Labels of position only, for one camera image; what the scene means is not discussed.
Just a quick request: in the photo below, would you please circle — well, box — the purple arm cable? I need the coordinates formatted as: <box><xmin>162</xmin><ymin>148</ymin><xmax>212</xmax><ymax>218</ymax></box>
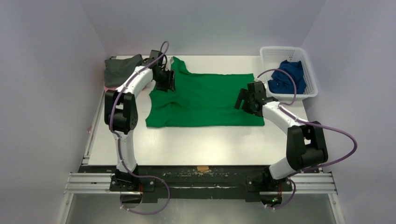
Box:
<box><xmin>256</xmin><ymin>68</ymin><xmax>358</xmax><ymax>177</ymax></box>
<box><xmin>111</xmin><ymin>41</ymin><xmax>170</xmax><ymax>180</ymax></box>

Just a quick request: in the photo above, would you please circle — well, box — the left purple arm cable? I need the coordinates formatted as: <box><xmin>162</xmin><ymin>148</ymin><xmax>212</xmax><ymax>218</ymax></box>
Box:
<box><xmin>111</xmin><ymin>41</ymin><xmax>170</xmax><ymax>180</ymax></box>

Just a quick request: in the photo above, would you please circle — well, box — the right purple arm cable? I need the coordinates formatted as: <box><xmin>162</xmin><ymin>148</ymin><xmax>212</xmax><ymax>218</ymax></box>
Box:
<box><xmin>256</xmin><ymin>68</ymin><xmax>358</xmax><ymax>177</ymax></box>

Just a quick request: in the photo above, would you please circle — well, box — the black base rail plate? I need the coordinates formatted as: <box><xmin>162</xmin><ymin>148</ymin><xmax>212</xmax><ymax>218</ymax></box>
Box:
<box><xmin>78</xmin><ymin>165</ymin><xmax>320</xmax><ymax>204</ymax></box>

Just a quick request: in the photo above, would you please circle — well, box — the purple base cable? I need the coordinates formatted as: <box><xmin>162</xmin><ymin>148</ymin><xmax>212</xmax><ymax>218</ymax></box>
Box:
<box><xmin>263</xmin><ymin>181</ymin><xmax>297</xmax><ymax>210</ymax></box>
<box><xmin>120</xmin><ymin>176</ymin><xmax>171</xmax><ymax>216</ymax></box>

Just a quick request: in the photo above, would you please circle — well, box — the brown tape piece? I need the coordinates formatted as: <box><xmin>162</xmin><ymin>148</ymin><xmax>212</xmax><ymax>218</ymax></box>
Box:
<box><xmin>197</xmin><ymin>166</ymin><xmax>210</xmax><ymax>173</ymax></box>

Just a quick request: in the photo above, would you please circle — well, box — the white plastic basket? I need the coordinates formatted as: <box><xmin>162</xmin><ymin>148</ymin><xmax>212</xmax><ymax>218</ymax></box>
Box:
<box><xmin>259</xmin><ymin>46</ymin><xmax>318</xmax><ymax>101</ymax></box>

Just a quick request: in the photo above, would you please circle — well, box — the blue crumpled t-shirt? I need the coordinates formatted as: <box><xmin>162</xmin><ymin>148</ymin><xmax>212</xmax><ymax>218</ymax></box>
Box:
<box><xmin>268</xmin><ymin>60</ymin><xmax>306</xmax><ymax>94</ymax></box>

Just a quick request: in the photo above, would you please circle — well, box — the dark grey folded t-shirt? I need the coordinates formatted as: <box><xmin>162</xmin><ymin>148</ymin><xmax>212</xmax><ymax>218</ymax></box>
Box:
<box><xmin>104</xmin><ymin>54</ymin><xmax>143</xmax><ymax>89</ymax></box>

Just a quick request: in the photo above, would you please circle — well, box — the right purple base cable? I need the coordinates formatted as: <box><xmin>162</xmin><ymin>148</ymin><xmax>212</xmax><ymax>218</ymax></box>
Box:
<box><xmin>263</xmin><ymin>181</ymin><xmax>297</xmax><ymax>210</ymax></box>

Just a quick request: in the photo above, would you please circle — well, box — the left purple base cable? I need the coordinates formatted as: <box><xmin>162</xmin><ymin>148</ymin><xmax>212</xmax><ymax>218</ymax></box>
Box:
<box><xmin>120</xmin><ymin>176</ymin><xmax>171</xmax><ymax>216</ymax></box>

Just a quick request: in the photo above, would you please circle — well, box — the green t-shirt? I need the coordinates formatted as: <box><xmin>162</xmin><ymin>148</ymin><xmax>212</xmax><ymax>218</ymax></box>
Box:
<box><xmin>145</xmin><ymin>57</ymin><xmax>265</xmax><ymax>128</ymax></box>

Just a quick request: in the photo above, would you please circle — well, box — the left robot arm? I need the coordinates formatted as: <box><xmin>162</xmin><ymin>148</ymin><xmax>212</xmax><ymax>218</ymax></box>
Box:
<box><xmin>104</xmin><ymin>50</ymin><xmax>176</xmax><ymax>191</ymax></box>

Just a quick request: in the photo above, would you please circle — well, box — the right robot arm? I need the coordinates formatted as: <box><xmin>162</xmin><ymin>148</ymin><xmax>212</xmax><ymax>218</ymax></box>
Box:
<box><xmin>234</xmin><ymin>82</ymin><xmax>328</xmax><ymax>190</ymax></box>

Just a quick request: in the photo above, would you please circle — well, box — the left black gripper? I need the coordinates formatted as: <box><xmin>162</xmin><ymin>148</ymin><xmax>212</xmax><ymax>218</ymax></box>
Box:
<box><xmin>154</xmin><ymin>69</ymin><xmax>175</xmax><ymax>93</ymax></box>

